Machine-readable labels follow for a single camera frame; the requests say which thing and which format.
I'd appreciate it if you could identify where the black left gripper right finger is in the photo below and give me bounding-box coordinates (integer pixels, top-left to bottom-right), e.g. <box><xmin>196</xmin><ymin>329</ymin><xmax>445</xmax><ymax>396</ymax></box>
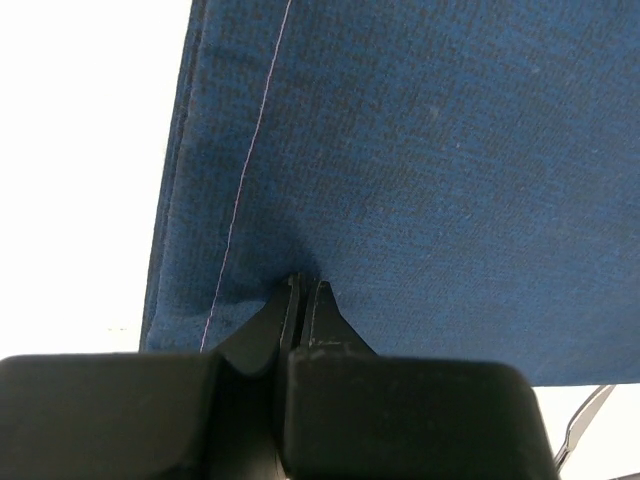
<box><xmin>282</xmin><ymin>282</ymin><xmax>557</xmax><ymax>479</ymax></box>

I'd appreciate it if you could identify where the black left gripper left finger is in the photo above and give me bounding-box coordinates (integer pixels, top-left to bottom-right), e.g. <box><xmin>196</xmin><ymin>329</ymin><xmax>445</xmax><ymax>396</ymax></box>
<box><xmin>1</xmin><ymin>275</ymin><xmax>304</xmax><ymax>479</ymax></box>

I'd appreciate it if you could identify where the silver fork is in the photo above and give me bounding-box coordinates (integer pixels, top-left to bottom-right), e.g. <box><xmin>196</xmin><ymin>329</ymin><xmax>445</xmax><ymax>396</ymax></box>
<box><xmin>554</xmin><ymin>385</ymin><xmax>616</xmax><ymax>473</ymax></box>

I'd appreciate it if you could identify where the blue whale placemat cloth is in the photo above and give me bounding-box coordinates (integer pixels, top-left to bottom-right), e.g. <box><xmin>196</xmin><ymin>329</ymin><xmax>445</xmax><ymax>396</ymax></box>
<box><xmin>140</xmin><ymin>1</ymin><xmax>639</xmax><ymax>386</ymax></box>

